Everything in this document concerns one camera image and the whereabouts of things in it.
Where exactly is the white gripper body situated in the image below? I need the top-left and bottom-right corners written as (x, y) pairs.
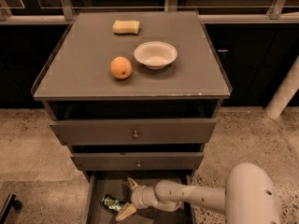
top-left (131, 186), bottom-right (156, 209)

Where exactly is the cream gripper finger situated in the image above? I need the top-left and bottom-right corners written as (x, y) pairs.
top-left (116, 203), bottom-right (136, 221)
top-left (127, 177), bottom-right (139, 190)

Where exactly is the green soda can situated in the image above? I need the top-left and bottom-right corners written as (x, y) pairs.
top-left (101, 194), bottom-right (125, 215)

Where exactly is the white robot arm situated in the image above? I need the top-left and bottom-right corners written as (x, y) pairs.
top-left (116, 162), bottom-right (282, 224)

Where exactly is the grey bottom drawer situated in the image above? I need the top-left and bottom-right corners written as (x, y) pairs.
top-left (82, 171), bottom-right (196, 224)

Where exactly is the grey drawer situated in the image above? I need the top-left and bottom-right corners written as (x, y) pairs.
top-left (71, 152), bottom-right (203, 171)
top-left (50, 119), bottom-right (216, 146)
top-left (82, 171), bottom-right (196, 224)

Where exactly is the grey middle drawer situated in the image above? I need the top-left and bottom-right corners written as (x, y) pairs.
top-left (71, 152), bottom-right (203, 171)

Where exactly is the grey top drawer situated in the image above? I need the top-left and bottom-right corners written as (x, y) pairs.
top-left (50, 119), bottom-right (216, 146)

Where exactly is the grey drawer cabinet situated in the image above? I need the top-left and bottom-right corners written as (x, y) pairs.
top-left (30, 10), bottom-right (233, 173)

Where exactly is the orange fruit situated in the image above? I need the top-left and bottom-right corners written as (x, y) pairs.
top-left (110, 57), bottom-right (132, 79)

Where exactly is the black chair base caster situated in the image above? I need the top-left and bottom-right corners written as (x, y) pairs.
top-left (0, 194), bottom-right (22, 224)

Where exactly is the white bowl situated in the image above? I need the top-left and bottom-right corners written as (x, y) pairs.
top-left (134, 41), bottom-right (178, 70)

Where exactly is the yellow sponge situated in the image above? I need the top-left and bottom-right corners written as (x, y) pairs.
top-left (112, 20), bottom-right (140, 35)

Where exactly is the white diagonal pole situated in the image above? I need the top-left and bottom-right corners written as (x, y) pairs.
top-left (265, 56), bottom-right (299, 119)

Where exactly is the metal window railing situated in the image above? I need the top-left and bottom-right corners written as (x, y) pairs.
top-left (0, 0), bottom-right (299, 24)

